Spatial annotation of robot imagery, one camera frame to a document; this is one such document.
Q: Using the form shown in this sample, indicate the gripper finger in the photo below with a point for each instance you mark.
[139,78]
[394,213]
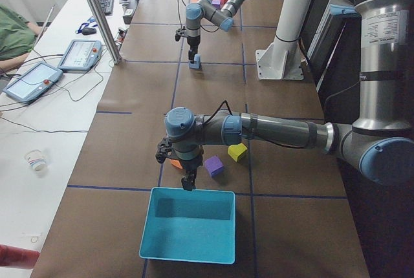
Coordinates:
[193,176]
[192,56]
[186,183]

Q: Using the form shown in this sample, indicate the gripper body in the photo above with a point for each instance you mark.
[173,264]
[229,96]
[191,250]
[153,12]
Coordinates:
[193,44]
[189,165]

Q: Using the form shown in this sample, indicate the light blue foam block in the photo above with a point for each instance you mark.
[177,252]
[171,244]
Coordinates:
[195,63]

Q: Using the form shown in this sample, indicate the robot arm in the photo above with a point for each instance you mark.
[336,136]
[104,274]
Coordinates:
[223,18]
[375,143]

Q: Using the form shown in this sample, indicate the small orange foam block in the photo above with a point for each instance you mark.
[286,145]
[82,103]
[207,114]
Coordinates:
[176,163]

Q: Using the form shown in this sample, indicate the violet foam block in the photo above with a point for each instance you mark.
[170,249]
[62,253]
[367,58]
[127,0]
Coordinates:
[214,166]

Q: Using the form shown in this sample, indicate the purple foam block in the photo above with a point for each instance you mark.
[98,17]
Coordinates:
[216,4]

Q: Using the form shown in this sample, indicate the blue plastic bin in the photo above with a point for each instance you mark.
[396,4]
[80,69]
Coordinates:
[190,226]

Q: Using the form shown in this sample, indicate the yellow foam block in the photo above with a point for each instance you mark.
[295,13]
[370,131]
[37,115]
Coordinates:
[237,151]

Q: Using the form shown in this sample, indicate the black computer mouse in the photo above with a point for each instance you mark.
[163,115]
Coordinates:
[88,31]

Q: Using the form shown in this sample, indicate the far teach pendant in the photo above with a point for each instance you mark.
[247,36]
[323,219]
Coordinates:
[81,56]

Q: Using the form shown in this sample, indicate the teach pendant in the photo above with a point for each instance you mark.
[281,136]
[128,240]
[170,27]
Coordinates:
[33,83]
[81,56]

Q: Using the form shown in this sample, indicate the paper cup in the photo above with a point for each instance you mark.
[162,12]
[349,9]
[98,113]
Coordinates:
[36,160]

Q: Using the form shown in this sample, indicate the near teach pendant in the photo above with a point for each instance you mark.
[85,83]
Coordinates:
[33,83]

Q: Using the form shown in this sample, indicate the person in green shirt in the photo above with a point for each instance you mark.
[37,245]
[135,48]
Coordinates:
[18,36]

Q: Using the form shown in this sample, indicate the red object at edge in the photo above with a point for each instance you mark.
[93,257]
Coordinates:
[14,257]

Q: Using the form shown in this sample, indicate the white mast base plate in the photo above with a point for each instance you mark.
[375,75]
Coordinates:
[279,61]

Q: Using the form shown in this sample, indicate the aluminium frame post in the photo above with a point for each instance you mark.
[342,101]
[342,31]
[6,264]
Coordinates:
[105,31]

